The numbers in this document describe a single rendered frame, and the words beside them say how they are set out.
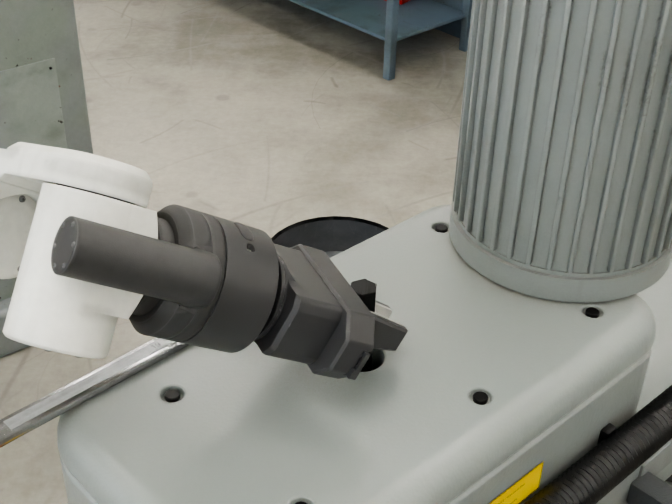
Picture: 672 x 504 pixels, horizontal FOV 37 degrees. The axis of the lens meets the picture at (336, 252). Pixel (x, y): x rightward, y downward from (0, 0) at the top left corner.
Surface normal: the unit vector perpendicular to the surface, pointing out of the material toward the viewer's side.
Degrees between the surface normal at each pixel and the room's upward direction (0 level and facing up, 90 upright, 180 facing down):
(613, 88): 90
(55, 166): 54
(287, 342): 90
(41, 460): 0
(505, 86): 90
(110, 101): 0
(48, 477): 0
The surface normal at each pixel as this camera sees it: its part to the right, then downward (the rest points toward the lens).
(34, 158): -0.58, -0.20
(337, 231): -0.04, 0.51
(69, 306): 0.32, 0.02
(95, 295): 0.58, 0.10
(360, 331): 0.62, -0.22
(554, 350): 0.02, -0.83
